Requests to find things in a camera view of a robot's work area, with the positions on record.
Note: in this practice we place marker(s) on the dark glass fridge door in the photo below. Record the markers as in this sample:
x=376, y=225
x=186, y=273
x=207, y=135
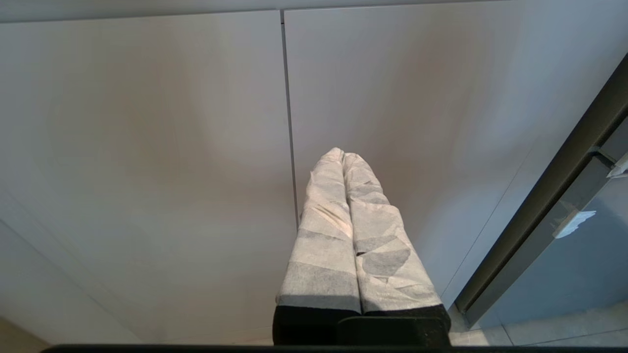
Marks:
x=554, y=230

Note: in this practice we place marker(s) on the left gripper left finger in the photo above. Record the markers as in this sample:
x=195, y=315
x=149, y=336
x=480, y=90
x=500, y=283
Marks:
x=321, y=255

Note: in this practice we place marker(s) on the grey cabinet door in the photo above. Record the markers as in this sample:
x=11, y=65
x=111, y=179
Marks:
x=417, y=122
x=147, y=166

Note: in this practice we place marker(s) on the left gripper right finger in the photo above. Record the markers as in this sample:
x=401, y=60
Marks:
x=387, y=264

